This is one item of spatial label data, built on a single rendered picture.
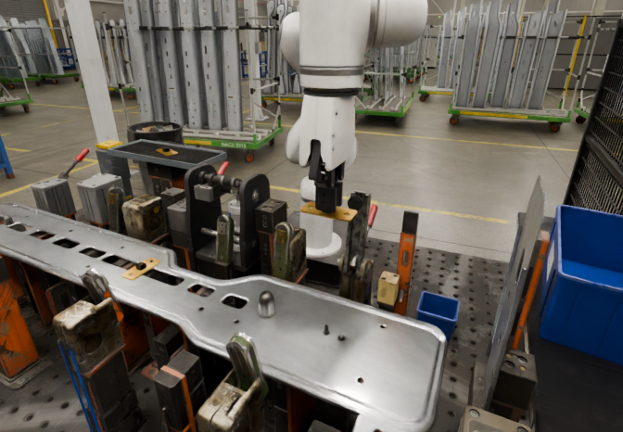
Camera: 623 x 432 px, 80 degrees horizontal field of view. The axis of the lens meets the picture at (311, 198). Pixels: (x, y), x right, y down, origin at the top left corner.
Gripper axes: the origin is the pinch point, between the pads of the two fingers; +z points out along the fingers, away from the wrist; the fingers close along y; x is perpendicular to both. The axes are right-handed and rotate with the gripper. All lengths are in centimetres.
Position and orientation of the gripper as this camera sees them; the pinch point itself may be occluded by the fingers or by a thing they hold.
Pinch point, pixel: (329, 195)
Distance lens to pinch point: 55.7
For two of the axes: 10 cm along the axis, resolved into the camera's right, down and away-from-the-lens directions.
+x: 9.0, 1.7, -4.0
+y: -4.3, 3.6, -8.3
